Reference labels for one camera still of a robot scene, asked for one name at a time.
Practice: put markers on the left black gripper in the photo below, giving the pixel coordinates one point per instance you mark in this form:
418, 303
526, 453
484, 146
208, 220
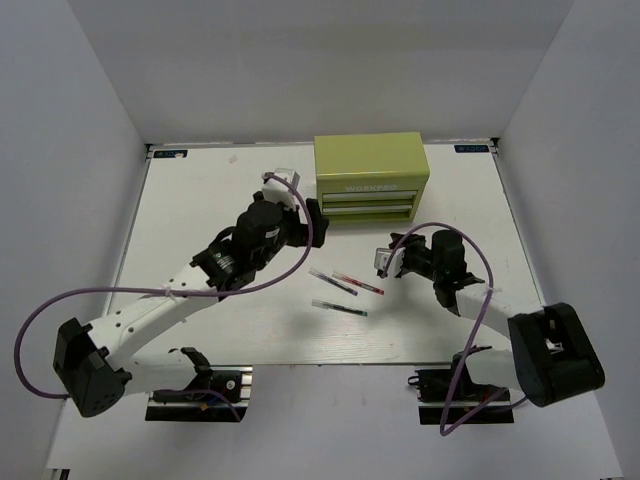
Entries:
318, 222

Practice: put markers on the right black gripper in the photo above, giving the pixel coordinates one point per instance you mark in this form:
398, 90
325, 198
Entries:
410, 246

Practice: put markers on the purple gel pen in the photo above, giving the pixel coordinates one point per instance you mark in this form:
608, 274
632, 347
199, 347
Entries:
325, 278

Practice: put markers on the red gel pen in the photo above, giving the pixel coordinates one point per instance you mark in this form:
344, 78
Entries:
358, 283

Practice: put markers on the green metal drawer chest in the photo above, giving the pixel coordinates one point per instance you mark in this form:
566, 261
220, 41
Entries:
370, 162

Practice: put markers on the green gel pen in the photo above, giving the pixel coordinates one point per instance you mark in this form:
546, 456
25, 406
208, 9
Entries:
340, 308

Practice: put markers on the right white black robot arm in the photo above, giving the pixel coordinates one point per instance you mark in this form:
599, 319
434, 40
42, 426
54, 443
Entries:
550, 357

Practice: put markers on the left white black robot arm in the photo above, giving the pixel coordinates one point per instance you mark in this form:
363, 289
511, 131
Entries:
100, 362

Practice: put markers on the right blue table label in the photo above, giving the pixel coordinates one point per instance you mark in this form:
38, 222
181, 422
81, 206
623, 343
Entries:
471, 148

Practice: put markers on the blue table label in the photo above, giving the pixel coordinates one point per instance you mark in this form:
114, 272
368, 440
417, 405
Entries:
170, 154
471, 148

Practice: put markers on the left blue table label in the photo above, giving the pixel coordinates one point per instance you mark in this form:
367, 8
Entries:
170, 154

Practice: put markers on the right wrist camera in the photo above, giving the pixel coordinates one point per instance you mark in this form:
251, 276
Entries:
388, 263

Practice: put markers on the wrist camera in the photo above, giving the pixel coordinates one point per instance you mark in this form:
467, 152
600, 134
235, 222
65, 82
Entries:
276, 185
388, 263

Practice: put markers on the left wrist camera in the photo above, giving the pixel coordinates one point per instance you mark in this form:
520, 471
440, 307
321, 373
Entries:
276, 185

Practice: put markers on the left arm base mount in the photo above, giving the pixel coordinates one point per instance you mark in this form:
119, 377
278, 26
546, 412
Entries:
217, 395

